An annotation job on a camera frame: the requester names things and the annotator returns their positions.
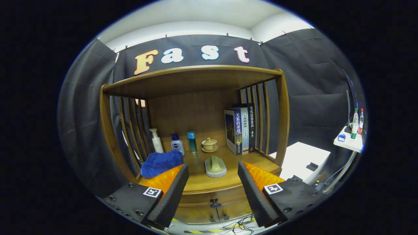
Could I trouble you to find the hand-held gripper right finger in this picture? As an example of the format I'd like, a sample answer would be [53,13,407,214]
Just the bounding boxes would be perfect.
[237,160,327,228]

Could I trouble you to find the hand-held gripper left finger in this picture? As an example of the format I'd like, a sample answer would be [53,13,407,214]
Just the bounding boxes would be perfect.
[103,164,190,228]

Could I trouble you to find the wooden drawer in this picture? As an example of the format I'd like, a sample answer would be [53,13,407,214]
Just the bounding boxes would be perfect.
[178,185,251,208]

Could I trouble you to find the green and grey soap dish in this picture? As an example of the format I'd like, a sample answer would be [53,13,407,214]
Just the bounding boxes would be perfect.
[205,155,227,178]

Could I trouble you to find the wooden countertop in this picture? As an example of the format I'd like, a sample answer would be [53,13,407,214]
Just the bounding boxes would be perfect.
[139,145,282,195]

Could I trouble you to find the white drawer unit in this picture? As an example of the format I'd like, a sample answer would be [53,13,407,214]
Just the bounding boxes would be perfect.
[268,142,331,186]

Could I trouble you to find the wooden cabinet with slatted shelf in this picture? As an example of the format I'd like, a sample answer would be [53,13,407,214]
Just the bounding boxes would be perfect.
[100,65,290,226]

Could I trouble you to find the blue folded towel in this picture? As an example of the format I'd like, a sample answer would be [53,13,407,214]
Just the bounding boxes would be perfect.
[140,149,184,179]

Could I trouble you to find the yellow black floor tape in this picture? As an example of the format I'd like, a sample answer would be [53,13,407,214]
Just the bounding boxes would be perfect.
[183,225,231,234]

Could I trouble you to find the white lotion bottle blue cap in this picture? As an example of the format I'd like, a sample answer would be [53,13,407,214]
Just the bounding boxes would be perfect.
[170,133,185,156]

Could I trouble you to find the white pump bottle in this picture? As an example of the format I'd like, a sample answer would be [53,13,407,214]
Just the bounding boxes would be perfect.
[149,128,165,154]

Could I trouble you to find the teal clear bottle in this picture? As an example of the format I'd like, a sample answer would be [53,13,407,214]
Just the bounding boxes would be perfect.
[187,131,198,156]

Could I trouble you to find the beige lidded tea cup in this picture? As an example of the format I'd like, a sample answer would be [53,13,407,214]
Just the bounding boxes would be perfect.
[201,137,218,153]

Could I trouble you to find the book with pale spine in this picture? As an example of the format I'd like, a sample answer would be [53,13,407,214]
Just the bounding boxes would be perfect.
[233,107,249,154]

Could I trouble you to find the book with blue spine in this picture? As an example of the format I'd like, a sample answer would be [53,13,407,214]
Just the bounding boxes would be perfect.
[224,109,243,156]

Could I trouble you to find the book with black spine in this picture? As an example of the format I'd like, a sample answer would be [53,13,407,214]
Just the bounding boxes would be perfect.
[240,103,256,153]

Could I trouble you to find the white side table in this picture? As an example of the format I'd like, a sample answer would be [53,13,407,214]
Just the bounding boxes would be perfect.
[322,126,364,193]

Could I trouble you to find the clear bottle green label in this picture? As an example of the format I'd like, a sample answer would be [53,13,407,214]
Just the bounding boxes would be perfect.
[350,108,359,139]

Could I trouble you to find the computer monitor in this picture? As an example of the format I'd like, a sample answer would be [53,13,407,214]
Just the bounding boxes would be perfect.
[341,69,360,134]

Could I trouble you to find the tangle of black cables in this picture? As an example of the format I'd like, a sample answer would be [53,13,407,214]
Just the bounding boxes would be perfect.
[225,214,260,235]

